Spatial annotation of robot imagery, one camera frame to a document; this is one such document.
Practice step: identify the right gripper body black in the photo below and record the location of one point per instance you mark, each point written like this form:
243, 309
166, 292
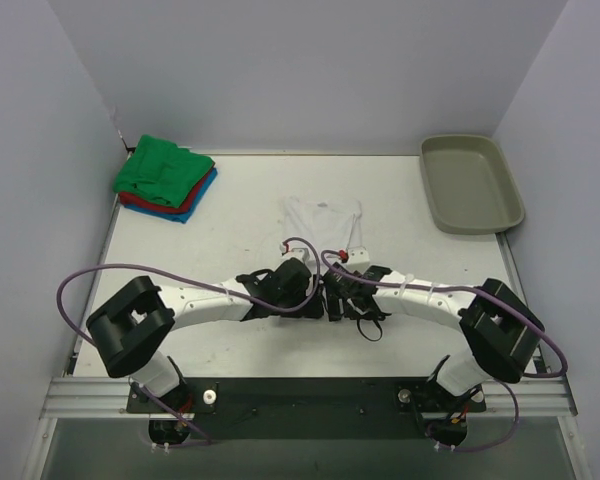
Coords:
333, 298

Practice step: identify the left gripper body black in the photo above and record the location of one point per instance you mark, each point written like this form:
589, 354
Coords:
313, 305

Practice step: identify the white t shirt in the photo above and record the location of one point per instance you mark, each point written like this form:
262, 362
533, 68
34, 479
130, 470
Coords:
333, 224

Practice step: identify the blue t shirt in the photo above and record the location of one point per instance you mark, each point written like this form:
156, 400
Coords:
179, 214

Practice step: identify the grey plastic tray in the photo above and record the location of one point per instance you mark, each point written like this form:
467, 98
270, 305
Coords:
469, 186

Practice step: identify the green t shirt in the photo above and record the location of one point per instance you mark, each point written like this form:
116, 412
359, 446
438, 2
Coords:
159, 165

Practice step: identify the red t shirt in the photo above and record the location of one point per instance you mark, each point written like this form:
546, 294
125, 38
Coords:
171, 199

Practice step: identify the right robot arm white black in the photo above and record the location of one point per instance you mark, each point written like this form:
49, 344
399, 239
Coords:
500, 332

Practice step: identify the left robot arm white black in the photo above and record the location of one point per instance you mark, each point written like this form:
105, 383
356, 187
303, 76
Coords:
128, 329

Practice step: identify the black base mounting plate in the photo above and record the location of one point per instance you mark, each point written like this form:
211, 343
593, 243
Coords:
332, 408

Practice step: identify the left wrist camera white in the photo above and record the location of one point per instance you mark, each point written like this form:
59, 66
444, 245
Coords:
300, 252

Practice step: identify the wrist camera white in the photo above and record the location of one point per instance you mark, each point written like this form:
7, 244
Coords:
300, 252
355, 259

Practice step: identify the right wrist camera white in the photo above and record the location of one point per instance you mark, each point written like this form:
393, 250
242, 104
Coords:
355, 259

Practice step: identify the aluminium rail profile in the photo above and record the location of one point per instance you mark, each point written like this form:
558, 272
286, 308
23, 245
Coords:
102, 398

